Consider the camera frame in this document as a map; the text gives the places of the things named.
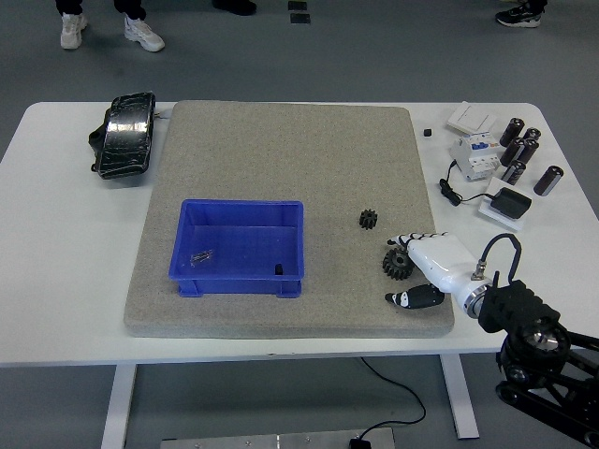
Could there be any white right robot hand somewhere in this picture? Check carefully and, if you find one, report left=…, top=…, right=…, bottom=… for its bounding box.
left=385, top=230, right=490, bottom=311

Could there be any large black gear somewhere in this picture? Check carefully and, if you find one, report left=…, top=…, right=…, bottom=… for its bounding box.
left=382, top=247, right=418, bottom=282

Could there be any flat white box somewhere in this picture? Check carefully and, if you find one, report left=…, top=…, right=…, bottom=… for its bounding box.
left=476, top=177, right=527, bottom=232

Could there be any blue plastic box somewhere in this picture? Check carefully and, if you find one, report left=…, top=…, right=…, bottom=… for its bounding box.
left=168, top=199, right=306, bottom=299

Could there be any black power adapter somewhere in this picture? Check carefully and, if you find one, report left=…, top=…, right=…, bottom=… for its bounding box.
left=489, top=187, right=533, bottom=220

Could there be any white circuit breaker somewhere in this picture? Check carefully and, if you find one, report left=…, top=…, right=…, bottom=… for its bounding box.
left=450, top=131, right=506, bottom=183

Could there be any white table leg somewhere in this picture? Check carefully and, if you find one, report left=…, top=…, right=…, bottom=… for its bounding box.
left=439, top=354, right=481, bottom=441
left=99, top=364, right=139, bottom=449

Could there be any grey-brown mat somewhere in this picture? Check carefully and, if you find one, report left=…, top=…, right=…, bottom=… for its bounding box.
left=123, top=99, right=457, bottom=340

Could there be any metal floor plate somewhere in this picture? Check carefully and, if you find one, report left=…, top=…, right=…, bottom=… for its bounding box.
left=160, top=427, right=397, bottom=449

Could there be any person with black sneakers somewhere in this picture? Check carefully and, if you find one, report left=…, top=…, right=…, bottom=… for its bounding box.
left=494, top=0, right=548, bottom=29

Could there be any person with black shoes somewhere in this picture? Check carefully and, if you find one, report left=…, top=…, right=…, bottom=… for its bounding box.
left=211, top=0, right=258, bottom=16

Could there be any black wrapped device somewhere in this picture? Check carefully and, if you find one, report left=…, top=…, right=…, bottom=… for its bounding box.
left=88, top=91, right=157, bottom=181

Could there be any person with white shoes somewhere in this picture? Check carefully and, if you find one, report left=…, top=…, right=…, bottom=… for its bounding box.
left=54, top=0, right=167, bottom=53

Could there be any black adapter cord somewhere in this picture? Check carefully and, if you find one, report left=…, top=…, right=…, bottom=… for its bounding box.
left=438, top=159, right=493, bottom=208

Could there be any black floor cable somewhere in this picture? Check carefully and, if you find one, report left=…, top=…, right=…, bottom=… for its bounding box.
left=358, top=356, right=428, bottom=441

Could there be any white wall switch plate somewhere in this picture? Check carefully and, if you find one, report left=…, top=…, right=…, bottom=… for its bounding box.
left=446, top=100, right=499, bottom=135

